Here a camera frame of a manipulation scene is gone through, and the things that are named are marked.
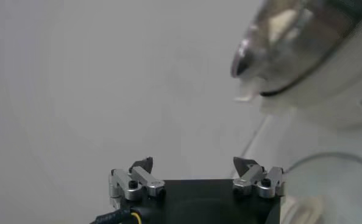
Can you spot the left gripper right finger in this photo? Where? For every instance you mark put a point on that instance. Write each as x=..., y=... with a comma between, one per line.
x=257, y=181

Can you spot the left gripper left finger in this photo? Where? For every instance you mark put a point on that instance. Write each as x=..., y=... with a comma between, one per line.
x=138, y=181

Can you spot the round glass pot lid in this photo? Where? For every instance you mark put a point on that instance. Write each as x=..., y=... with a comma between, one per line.
x=336, y=188

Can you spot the white electric cooker pot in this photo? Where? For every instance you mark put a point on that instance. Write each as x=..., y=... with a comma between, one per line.
x=336, y=100

